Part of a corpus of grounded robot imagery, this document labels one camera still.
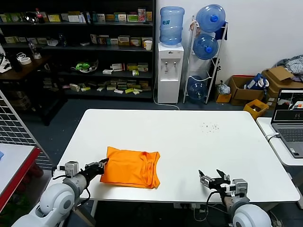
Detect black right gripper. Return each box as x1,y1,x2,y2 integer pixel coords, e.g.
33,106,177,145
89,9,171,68
198,169,232,197

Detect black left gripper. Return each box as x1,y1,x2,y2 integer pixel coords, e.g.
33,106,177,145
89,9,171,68
84,157,110,177

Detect orange t-shirt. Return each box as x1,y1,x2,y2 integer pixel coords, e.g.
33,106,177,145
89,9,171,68
99,146,161,189

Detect pile of grey clothes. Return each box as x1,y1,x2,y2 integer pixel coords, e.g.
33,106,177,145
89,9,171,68
276,54,303,82

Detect white power strip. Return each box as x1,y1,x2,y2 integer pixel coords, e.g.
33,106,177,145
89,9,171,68
174,202,209,213

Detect large white table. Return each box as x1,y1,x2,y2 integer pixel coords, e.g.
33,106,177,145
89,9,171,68
45,108,301,223

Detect small white table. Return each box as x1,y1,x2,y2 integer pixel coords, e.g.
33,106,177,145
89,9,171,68
257,117,303,210

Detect yellow plastic crate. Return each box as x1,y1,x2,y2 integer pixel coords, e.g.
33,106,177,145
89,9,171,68
243,99,270,120

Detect small cardboard box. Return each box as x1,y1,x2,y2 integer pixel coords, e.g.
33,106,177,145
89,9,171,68
214,91,233,104

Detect grey laptop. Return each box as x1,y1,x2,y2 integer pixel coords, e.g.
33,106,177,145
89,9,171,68
271,88,303,158

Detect large open cardboard box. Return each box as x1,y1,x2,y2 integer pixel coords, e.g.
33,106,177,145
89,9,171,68
228,75,266,106

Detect red-edged white table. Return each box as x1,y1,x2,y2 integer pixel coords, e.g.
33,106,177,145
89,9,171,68
0,143,41,209

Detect white metal jug rack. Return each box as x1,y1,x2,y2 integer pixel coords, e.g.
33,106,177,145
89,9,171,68
183,15,229,105

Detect clear plastic bag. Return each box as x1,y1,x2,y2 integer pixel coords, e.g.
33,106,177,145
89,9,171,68
216,80,231,95

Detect green items in plastic bag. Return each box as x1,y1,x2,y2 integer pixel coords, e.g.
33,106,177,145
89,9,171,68
71,59,99,74

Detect blue shopping bag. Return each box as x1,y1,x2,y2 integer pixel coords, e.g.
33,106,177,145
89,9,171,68
245,73,270,90

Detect white water dispenser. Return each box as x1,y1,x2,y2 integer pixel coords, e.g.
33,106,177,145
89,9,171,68
157,42,184,104

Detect black tripod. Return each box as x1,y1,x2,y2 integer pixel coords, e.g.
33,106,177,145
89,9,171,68
211,56,222,82

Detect black shelving unit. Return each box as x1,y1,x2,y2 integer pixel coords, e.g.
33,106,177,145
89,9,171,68
0,0,156,103

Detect tall brown cardboard box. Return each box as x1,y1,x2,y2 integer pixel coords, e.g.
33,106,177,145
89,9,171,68
262,66,303,107

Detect dark wooden desk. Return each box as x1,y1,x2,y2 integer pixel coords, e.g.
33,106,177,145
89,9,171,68
0,54,68,126

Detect yellow orange medicine box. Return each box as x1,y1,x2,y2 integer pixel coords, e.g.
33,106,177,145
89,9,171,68
117,35,131,46

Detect clear plastic bottle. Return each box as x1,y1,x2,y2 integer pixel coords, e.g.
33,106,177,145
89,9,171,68
28,39,42,60

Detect black flask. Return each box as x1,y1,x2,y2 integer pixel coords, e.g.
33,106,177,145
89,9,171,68
10,53,23,71

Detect blue labelled water jug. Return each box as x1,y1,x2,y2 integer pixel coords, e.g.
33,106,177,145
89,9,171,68
159,6,186,46

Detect cola bottle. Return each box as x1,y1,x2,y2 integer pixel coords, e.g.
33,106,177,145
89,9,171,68
35,8,45,24

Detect shiny silver bowl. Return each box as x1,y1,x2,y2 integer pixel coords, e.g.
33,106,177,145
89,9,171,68
25,11,38,24

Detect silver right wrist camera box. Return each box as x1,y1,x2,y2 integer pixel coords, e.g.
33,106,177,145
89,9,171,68
231,178,248,198

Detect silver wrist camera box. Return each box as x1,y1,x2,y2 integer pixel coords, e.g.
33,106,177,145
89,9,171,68
231,178,248,198
56,161,79,178

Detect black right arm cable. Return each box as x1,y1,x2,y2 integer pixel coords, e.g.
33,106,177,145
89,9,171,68
205,191,223,225

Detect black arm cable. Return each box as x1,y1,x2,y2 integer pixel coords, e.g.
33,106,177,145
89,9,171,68
205,191,223,225
52,175,91,207

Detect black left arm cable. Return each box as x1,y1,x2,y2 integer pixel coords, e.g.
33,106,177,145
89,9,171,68
52,175,91,207

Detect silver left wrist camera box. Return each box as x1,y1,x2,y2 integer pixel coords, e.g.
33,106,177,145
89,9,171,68
56,161,79,178

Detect white dispenser power cord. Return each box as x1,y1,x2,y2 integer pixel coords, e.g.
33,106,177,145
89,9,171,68
153,78,180,111

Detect white wire grid panel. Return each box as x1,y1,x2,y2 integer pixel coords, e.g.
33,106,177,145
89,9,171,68
0,88,50,159

